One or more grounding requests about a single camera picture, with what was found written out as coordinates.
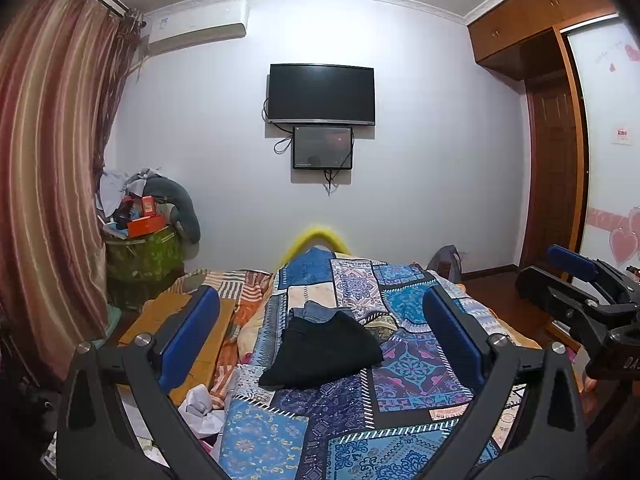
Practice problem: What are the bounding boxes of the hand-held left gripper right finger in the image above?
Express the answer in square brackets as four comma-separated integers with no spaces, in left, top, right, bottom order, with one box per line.
[422,285,588,480]

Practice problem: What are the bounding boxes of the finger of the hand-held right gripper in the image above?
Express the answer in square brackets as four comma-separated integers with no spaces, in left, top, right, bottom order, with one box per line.
[547,244,640,306]
[515,265,610,342]

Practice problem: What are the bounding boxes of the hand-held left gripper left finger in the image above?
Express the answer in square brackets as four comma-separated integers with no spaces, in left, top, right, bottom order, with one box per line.
[56,285,221,480]

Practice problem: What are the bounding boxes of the black pants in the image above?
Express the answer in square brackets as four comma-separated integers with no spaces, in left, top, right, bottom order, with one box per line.
[257,310,385,391]

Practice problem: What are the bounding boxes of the wooden folding table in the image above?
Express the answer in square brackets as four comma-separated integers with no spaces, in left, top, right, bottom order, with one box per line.
[117,290,238,393]

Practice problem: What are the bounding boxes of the orange striped blanket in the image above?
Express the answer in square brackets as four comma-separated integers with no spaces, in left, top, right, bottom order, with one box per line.
[172,269,273,401]

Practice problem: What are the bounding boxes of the dark backpack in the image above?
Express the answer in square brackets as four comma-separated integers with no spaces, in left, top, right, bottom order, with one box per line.
[425,245,466,286]

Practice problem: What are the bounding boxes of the patchwork printed blanket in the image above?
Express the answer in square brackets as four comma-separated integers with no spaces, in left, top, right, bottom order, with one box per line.
[217,246,543,480]

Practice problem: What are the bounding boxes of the white crumpled cloth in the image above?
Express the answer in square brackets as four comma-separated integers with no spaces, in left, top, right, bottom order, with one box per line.
[180,385,226,436]

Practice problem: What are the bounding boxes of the green cloth covered pile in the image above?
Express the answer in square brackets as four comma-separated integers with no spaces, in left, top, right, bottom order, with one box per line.
[105,227,183,306]

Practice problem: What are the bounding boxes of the wardrobe door with heart stickers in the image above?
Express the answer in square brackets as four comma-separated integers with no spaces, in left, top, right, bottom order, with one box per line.
[560,20,640,281]

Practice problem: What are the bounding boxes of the orange box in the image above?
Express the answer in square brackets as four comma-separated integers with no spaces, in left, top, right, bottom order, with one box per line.
[127,215,166,237]

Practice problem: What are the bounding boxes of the grey plush toy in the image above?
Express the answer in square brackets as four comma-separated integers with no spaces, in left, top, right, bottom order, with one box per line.
[142,176,202,243]

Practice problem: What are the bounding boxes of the blue jeans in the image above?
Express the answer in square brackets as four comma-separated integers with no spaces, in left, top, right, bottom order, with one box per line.
[287,300,351,323]

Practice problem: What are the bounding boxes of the yellow curved board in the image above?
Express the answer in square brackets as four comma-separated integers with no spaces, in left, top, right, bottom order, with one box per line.
[280,225,353,271]

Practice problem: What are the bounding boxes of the striped brown curtain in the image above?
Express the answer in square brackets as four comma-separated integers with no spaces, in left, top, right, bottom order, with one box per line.
[0,0,146,386]

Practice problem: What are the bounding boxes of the wooden overhead cabinet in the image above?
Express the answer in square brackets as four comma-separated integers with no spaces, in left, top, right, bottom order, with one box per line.
[467,0,631,81]

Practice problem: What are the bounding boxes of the white air conditioner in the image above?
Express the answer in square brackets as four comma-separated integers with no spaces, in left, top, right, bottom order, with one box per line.
[145,0,249,56]

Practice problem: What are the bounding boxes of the small wall monitor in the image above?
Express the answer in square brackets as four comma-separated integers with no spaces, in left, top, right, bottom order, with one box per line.
[292,126,354,171]

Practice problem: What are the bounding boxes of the wall television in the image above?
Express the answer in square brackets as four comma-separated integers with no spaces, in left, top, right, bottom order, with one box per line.
[267,63,377,126]

